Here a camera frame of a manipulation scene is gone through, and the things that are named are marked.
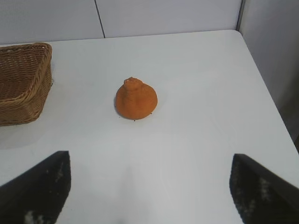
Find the bumpy orange fruit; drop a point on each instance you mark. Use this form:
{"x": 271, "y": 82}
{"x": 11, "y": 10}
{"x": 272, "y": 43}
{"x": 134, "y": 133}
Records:
{"x": 136, "y": 102}

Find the woven wicker basket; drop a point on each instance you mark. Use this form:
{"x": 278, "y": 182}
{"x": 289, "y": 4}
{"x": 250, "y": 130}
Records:
{"x": 21, "y": 88}

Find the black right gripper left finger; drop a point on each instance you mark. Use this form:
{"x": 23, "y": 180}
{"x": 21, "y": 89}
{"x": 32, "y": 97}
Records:
{"x": 39, "y": 186}

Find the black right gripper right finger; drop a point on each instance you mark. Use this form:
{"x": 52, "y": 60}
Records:
{"x": 259, "y": 193}

